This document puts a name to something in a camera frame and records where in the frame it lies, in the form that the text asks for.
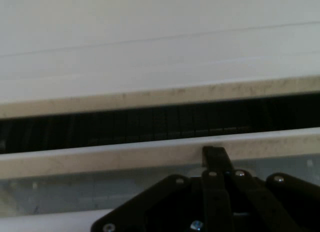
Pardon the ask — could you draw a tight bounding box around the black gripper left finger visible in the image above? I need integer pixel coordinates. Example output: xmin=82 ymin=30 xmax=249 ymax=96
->
xmin=90 ymin=145 xmax=235 ymax=232

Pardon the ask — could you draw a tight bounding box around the cream toaster oven body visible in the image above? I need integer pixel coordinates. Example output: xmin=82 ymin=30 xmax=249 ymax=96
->
xmin=0 ymin=0 xmax=320 ymax=154

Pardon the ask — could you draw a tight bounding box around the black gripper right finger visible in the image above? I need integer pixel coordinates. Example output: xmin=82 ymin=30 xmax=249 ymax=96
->
xmin=216 ymin=146 xmax=320 ymax=232

